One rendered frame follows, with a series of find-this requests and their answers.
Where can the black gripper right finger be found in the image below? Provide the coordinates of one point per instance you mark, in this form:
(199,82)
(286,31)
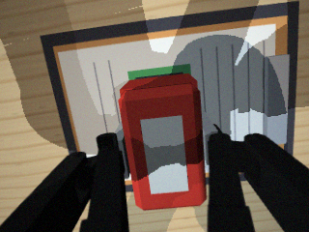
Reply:
(280,180)

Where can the red self-inking stamp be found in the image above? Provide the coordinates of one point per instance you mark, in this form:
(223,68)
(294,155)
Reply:
(162,123)

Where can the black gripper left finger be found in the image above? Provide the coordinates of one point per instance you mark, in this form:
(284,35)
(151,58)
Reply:
(57,204)

